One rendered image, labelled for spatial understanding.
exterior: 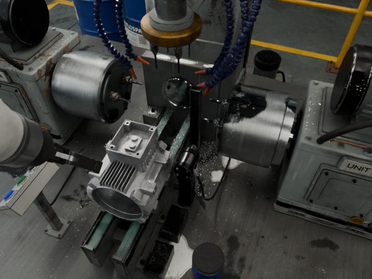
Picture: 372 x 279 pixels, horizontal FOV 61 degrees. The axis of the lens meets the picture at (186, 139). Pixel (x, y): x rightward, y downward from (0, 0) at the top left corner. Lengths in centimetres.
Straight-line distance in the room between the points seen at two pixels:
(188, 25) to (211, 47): 28
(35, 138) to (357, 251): 100
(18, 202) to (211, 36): 81
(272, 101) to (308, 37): 280
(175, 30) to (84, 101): 41
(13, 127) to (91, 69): 63
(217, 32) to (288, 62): 217
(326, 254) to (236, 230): 29
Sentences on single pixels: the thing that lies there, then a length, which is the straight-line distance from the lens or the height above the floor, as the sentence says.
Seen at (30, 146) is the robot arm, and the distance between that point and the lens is 58.
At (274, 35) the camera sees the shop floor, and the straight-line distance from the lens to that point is 369.
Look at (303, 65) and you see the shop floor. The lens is 331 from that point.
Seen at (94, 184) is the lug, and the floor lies 109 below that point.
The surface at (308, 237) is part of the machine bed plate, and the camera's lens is 116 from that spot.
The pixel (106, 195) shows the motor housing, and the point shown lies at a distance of 99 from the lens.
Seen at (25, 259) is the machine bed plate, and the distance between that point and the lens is 118.
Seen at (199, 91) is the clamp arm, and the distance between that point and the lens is 85.
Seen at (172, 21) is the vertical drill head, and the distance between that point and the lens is 93.
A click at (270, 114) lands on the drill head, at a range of 95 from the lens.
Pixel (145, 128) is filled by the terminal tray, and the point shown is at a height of 113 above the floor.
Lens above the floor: 179
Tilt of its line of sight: 48 degrees down
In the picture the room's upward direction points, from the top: straight up
